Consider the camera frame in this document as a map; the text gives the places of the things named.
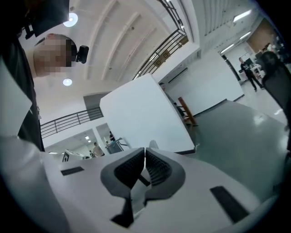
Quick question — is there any wooden frame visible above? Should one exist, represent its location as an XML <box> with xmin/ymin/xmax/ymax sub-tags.
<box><xmin>177</xmin><ymin>96</ymin><xmax>199</xmax><ymax>126</ymax></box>

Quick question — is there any grey cart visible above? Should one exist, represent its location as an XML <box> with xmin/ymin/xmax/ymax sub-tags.
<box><xmin>106</xmin><ymin>137</ymin><xmax>131</xmax><ymax>155</ymax></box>

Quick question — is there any person's head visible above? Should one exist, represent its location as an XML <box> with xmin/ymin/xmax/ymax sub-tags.
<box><xmin>25</xmin><ymin>33</ymin><xmax>78</xmax><ymax>79</ymax></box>

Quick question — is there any wall air vent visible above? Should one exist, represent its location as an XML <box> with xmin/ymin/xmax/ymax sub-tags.
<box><xmin>167</xmin><ymin>67</ymin><xmax>189</xmax><ymax>83</ymax></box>

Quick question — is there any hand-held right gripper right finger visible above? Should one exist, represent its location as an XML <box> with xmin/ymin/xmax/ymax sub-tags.
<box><xmin>143</xmin><ymin>147</ymin><xmax>186</xmax><ymax>207</ymax></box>

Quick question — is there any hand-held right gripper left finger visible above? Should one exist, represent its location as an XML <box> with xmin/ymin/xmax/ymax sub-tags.
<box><xmin>100</xmin><ymin>147</ymin><xmax>146</xmax><ymax>228</ymax></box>

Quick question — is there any black mesh office chair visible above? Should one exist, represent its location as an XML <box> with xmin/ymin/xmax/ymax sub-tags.
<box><xmin>261</xmin><ymin>51</ymin><xmax>291</xmax><ymax>151</ymax></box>

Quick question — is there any white partition panel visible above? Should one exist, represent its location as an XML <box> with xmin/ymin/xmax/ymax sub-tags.
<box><xmin>99</xmin><ymin>73</ymin><xmax>196</xmax><ymax>153</ymax></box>

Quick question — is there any rectangular ceiling light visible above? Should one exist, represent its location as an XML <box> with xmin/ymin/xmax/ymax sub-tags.
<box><xmin>234</xmin><ymin>31</ymin><xmax>252</xmax><ymax>41</ymax></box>
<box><xmin>220</xmin><ymin>43</ymin><xmax>236</xmax><ymax>54</ymax></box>
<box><xmin>232</xmin><ymin>9</ymin><xmax>252</xmax><ymax>23</ymax></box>

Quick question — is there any wooden sign on railing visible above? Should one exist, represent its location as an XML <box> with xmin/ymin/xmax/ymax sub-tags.
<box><xmin>153</xmin><ymin>50</ymin><xmax>171</xmax><ymax>67</ymax></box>

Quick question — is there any straight black metal railing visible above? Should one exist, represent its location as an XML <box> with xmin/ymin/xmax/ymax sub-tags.
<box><xmin>40</xmin><ymin>106</ymin><xmax>103</xmax><ymax>140</ymax></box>

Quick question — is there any black device with bracket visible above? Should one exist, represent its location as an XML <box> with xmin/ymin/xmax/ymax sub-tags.
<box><xmin>16</xmin><ymin>0</ymin><xmax>70</xmax><ymax>40</ymax></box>

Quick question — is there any black head camera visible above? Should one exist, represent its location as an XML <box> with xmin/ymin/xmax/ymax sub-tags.
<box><xmin>75</xmin><ymin>45</ymin><xmax>90</xmax><ymax>64</ymax></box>

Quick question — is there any curved black metal railing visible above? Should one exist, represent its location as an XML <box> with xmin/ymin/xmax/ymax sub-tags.
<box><xmin>131</xmin><ymin>0</ymin><xmax>190</xmax><ymax>81</ymax></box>

